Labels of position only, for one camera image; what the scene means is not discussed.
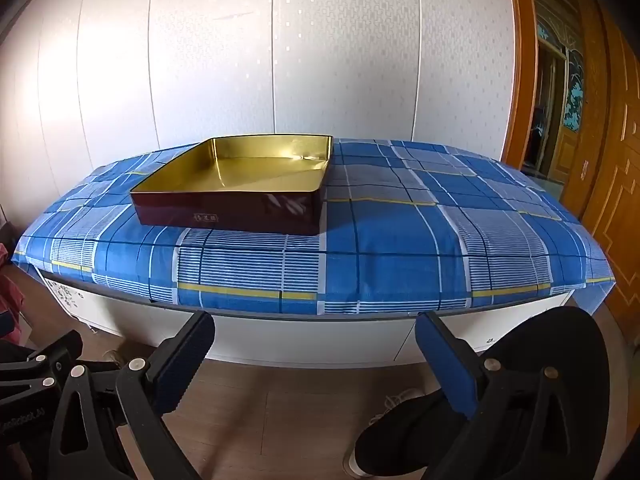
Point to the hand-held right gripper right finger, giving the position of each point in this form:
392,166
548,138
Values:
450,365

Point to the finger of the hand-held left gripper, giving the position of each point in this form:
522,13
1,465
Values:
40,370

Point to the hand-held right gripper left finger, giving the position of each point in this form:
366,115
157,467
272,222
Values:
180,360

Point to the gold tin box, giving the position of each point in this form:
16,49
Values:
225,210

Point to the person's black trouser leg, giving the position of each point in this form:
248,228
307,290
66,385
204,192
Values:
400,440

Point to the white cabinet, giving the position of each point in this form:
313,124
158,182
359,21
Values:
300,340

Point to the blue plaid tablecloth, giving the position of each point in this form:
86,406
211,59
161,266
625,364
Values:
400,240

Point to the black shoe and trouser leg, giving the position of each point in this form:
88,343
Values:
352,462

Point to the wooden door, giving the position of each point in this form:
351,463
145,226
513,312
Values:
615,185

